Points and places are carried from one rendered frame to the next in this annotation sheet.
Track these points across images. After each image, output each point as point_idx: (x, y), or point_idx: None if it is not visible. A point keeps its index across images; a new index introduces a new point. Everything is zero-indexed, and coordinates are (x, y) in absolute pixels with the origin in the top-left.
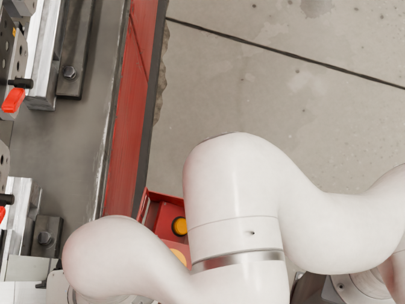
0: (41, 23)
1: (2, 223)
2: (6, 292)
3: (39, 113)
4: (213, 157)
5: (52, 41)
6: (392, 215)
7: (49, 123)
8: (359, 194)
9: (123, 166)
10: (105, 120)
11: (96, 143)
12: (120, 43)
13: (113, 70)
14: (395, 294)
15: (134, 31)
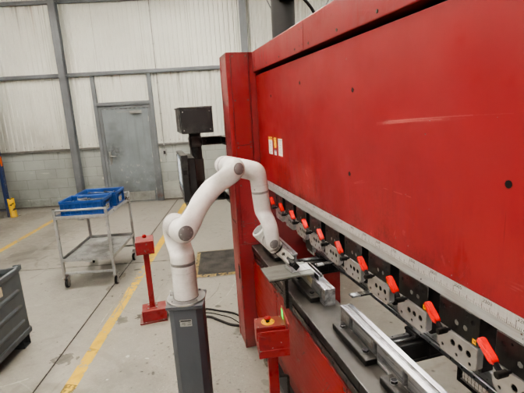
0: (364, 321)
1: (324, 281)
2: (308, 267)
3: None
4: (237, 158)
5: (353, 317)
6: (193, 196)
7: (339, 320)
8: (203, 200)
9: (316, 380)
10: (317, 327)
11: (315, 320)
12: (334, 353)
13: (327, 340)
14: None
15: None
